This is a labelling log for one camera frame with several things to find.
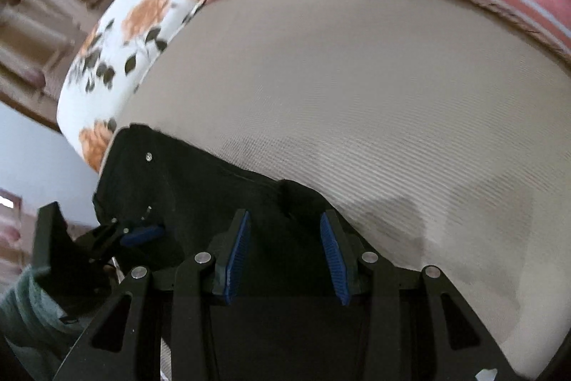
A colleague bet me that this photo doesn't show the black pants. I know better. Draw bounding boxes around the black pants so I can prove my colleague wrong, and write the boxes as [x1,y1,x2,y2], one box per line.
[92,122,423,381]

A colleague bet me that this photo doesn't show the beige textured bed sheet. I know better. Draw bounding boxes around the beige textured bed sheet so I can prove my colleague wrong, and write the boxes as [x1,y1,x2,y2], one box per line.
[117,0,570,378]

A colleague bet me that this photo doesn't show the white floral pillow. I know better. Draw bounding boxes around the white floral pillow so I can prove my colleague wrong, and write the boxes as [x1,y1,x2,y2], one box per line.
[56,0,204,172]

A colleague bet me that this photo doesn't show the grey-green sleeve forearm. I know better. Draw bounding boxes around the grey-green sleeve forearm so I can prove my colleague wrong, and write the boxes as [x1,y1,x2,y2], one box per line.
[1,268,90,380]

